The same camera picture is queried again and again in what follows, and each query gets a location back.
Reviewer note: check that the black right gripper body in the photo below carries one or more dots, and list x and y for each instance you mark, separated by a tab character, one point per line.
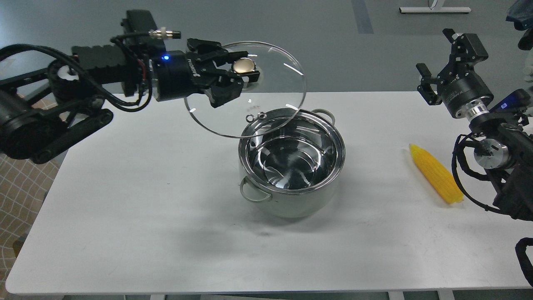
458	84

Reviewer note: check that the stainless steel pot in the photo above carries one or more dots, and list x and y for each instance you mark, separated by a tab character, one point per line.
290	162

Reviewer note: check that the dark blue object top right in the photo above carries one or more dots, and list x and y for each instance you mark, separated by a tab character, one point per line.
520	14

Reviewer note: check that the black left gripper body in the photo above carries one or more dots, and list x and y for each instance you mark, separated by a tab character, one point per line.
180	74

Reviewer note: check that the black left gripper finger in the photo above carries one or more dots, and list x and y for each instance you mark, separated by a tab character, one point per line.
226	57
227	85

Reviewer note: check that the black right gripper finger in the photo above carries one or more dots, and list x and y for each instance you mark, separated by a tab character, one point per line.
426	75
428	94

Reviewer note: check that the white desk leg base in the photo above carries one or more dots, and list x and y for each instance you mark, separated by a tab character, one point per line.
436	6

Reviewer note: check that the yellow corn cob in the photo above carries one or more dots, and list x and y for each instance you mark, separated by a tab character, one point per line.
436	174

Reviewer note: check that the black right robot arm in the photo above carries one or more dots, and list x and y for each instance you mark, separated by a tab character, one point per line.
497	149

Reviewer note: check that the beige checkered cloth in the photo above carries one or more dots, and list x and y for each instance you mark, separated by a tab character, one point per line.
23	187

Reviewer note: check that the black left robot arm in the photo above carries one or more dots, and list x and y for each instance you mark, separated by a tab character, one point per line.
45	112

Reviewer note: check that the glass pot lid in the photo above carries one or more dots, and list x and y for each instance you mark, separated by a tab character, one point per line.
271	93

